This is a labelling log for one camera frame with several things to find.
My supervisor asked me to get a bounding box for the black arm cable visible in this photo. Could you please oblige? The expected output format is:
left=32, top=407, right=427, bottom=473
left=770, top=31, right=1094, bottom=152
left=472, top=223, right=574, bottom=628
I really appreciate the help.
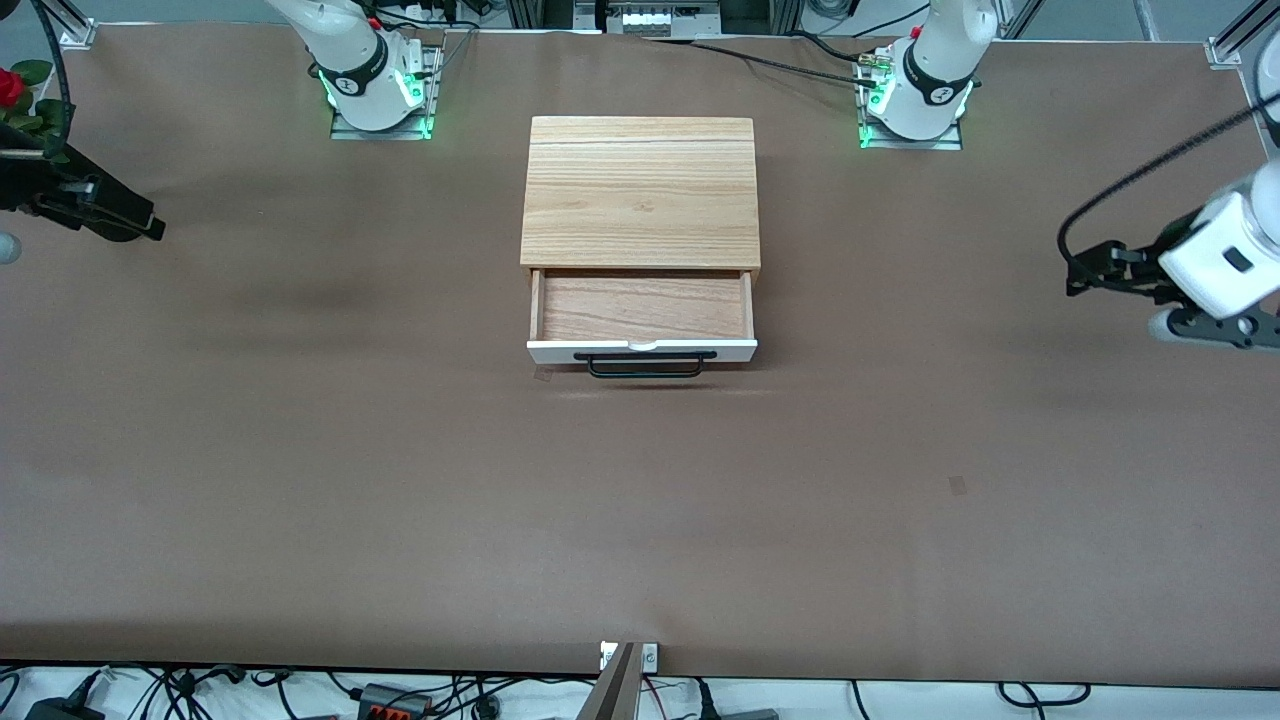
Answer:
left=1058, top=95, right=1280, bottom=296
left=30, top=0, right=77, bottom=161

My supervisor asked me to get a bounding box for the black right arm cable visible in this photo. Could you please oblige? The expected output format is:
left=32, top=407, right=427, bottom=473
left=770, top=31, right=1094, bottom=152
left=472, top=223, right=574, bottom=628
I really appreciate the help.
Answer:
left=30, top=0, right=77, bottom=161

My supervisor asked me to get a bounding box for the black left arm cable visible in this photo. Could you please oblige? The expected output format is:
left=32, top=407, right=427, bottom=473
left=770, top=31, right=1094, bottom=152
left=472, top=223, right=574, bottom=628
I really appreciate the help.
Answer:
left=1058, top=95, right=1280, bottom=296

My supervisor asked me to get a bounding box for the white drawer with black handle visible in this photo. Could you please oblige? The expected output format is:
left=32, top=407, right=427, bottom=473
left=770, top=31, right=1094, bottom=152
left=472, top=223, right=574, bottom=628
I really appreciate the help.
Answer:
left=526, top=268, right=759, bottom=380

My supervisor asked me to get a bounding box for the aluminium corner profile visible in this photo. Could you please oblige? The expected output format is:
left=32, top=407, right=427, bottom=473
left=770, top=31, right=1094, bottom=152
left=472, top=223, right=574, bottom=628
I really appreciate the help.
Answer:
left=58, top=0, right=98, bottom=48
left=1205, top=0, right=1280, bottom=69

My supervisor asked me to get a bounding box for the black box with orange connectors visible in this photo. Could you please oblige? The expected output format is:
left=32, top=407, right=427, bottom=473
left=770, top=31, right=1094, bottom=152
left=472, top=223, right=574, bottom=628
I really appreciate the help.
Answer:
left=355, top=683, right=433, bottom=720

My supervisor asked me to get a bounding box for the thick black table cable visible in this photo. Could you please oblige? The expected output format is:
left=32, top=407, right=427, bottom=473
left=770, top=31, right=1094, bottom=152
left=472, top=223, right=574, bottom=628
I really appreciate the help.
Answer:
left=650, top=38, right=881, bottom=87

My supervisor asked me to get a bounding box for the small metal bracket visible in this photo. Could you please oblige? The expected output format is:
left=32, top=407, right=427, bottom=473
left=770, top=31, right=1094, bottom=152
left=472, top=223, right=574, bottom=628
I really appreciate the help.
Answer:
left=599, top=641, right=660, bottom=672

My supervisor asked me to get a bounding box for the white socket strip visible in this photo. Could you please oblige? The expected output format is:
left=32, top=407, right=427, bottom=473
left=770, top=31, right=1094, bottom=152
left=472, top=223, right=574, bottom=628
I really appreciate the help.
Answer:
left=598, top=0, right=701, bottom=39

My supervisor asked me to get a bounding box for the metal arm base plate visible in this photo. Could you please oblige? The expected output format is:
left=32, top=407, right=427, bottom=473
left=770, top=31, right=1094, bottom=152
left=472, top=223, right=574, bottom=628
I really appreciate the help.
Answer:
left=857, top=50, right=964, bottom=151
left=330, top=45, right=443, bottom=141

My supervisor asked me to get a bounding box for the aluminium frame post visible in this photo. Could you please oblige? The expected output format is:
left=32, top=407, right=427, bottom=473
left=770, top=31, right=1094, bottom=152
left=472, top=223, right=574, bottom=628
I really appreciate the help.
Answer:
left=505, top=0, right=576, bottom=31

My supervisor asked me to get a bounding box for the thin black table cable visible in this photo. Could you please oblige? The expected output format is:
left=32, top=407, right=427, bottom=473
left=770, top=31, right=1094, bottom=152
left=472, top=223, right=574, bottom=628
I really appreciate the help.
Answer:
left=690, top=32, right=863, bottom=63

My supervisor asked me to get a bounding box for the light wooden drawer cabinet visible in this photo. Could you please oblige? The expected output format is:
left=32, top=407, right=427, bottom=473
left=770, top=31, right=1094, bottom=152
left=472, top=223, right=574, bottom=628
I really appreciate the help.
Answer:
left=519, top=115, right=762, bottom=291

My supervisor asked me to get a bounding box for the red rose with green leaves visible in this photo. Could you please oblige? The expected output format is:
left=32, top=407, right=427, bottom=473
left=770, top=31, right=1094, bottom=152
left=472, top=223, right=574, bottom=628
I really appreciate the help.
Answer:
left=0, top=60, right=78, bottom=161

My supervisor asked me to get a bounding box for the black looped cable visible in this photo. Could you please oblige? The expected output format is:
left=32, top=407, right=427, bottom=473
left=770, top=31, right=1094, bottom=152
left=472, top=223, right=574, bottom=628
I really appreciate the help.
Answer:
left=998, top=682, right=1091, bottom=708

